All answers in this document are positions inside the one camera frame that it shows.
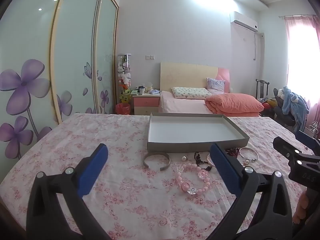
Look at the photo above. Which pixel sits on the red waste bin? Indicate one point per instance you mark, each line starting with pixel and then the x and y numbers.
pixel 122 109

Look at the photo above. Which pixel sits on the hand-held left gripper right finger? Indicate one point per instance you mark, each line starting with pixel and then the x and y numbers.
pixel 225 170

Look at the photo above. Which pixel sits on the pink floral tablecloth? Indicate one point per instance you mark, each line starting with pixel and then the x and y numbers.
pixel 125 205

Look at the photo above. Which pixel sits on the person's right hand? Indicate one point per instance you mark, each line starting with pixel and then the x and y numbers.
pixel 302 205

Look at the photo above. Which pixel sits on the grey cardboard tray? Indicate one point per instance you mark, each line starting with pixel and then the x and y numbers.
pixel 192 130

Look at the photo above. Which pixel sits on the cream and pink headboard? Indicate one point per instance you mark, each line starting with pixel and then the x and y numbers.
pixel 185 76

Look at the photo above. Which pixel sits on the patterned cream pillow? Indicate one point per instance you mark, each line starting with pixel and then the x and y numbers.
pixel 191 93

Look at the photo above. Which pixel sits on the colourful toy pile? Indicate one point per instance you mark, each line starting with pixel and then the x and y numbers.
pixel 268 103

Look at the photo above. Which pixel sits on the dark wooden chair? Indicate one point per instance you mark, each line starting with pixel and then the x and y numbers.
pixel 262 88

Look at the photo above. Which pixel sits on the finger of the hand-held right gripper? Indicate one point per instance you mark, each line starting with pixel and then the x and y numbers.
pixel 285 147
pixel 304 137

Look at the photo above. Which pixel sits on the clear plush toy tube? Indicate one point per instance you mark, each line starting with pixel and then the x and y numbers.
pixel 124 75

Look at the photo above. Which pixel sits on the white wall switch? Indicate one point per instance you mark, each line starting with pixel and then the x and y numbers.
pixel 149 57

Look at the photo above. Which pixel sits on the floral sliding door wardrobe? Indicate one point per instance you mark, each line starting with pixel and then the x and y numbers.
pixel 30 55

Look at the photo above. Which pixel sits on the purple print pillow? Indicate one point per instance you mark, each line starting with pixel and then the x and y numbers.
pixel 215 85

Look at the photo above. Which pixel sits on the pink curtain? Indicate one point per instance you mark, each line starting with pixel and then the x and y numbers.
pixel 290 45

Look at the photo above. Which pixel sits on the thin silver bangle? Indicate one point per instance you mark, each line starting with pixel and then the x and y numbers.
pixel 252 158

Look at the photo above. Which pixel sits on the white air conditioner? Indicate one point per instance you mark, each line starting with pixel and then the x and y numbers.
pixel 243 21

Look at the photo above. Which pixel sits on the wide silver cuff bangle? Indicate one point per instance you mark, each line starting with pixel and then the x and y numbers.
pixel 166 163

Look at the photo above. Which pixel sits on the folded orange quilt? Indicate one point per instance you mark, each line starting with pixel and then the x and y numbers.
pixel 235 103

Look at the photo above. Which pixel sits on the blue plush robe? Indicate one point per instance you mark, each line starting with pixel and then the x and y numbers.
pixel 295 105

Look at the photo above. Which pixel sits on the pink and cream nightstand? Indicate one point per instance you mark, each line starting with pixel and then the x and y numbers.
pixel 146 102

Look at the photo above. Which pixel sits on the grey office chair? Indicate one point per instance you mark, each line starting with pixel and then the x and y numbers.
pixel 282 116

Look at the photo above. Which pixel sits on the bed with pink sheet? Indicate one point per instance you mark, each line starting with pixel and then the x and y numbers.
pixel 182 105

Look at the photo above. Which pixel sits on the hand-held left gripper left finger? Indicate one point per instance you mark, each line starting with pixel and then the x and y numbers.
pixel 92 170

